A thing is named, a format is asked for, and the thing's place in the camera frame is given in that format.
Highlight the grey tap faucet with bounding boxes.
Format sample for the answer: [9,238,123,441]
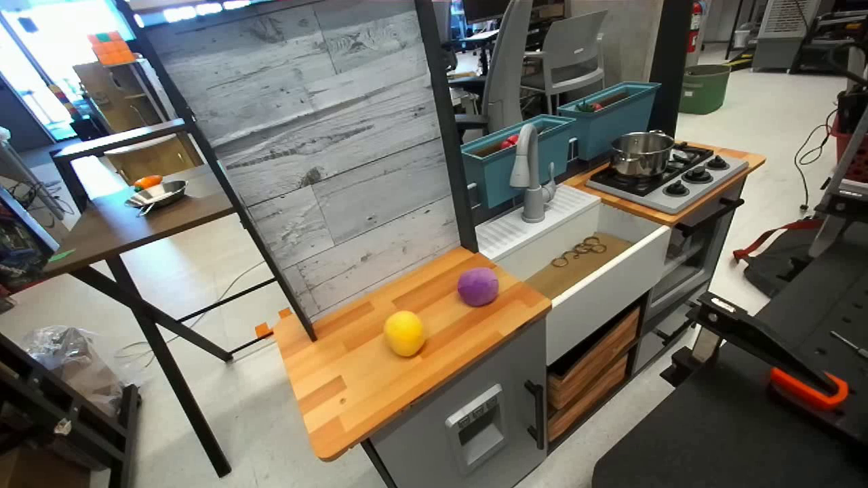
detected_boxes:
[509,121,557,223]

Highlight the teal planter box near tap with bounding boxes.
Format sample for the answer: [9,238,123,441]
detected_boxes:
[458,110,581,217]

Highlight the purple ball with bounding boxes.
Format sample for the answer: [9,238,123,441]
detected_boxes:
[458,267,498,305]

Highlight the yellow ball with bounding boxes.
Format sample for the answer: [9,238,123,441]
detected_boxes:
[382,311,426,358]

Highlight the wooden countertop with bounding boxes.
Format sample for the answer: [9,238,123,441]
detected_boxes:
[274,248,551,460]

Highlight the white sink basin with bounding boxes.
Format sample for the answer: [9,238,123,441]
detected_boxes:
[477,183,671,364]

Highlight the grey wood backdrop panel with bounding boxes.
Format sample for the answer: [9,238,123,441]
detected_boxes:
[135,0,477,334]

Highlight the grey toy kitchen cabinet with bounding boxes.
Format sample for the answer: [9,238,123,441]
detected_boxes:
[367,319,548,488]

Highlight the wooden drawers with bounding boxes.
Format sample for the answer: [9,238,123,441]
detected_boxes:
[548,305,643,441]

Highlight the teal planter box far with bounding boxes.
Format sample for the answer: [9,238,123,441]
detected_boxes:
[557,82,660,160]

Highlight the steel cooking pot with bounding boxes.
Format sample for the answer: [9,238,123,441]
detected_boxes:
[611,130,673,178]

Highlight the grey office chair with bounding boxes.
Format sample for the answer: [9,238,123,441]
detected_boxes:
[524,10,604,110]

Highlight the white toy stove top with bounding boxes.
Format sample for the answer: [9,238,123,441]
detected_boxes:
[588,144,742,213]

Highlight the orange black clamp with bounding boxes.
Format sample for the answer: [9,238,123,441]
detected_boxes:
[694,292,848,411]

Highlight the green bucket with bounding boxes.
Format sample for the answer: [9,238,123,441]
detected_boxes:
[679,65,729,114]

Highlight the dark brown side table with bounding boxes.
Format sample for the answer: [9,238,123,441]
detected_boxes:
[43,118,237,477]

